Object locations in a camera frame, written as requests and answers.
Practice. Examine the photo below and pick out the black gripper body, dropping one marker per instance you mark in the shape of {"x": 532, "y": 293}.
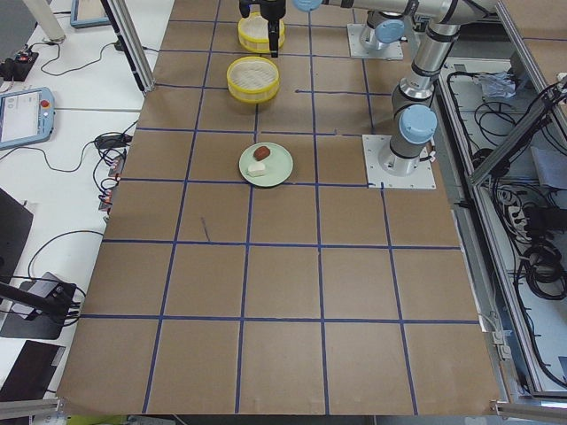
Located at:
{"x": 271, "y": 10}

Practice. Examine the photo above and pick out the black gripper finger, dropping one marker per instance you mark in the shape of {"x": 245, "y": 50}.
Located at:
{"x": 273, "y": 37}

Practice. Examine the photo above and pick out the yellow bamboo steamer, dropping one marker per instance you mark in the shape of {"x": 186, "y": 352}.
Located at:
{"x": 253, "y": 33}
{"x": 253, "y": 79}

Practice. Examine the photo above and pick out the brown bun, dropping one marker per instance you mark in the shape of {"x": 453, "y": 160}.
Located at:
{"x": 261, "y": 153}

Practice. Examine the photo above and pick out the white bun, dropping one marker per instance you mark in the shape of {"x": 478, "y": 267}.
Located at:
{"x": 256, "y": 169}

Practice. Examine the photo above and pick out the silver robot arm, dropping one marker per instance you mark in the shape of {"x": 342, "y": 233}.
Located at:
{"x": 415, "y": 122}
{"x": 379, "y": 37}

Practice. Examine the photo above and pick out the light green plate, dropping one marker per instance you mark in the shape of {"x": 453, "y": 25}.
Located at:
{"x": 279, "y": 165}

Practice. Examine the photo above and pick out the black power adapter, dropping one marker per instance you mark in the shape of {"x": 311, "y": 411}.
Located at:
{"x": 105, "y": 142}

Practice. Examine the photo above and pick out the black laptop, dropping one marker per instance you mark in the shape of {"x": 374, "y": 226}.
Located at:
{"x": 16, "y": 221}

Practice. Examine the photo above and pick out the aluminium frame post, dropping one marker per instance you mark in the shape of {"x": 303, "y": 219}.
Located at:
{"x": 124, "y": 28}

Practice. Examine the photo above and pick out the black camera stand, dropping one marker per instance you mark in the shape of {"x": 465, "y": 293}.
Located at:
{"x": 56, "y": 304}

